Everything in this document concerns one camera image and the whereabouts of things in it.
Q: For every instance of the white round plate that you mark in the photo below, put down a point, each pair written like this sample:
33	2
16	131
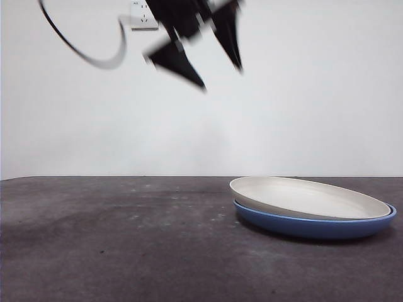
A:
302	198

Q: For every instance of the blue round plate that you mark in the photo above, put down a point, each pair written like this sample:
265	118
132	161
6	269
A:
315	228

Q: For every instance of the white wall socket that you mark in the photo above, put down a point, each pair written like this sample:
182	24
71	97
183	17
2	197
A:
138	25

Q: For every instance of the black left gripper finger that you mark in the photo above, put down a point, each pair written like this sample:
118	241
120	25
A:
176	61
230	34

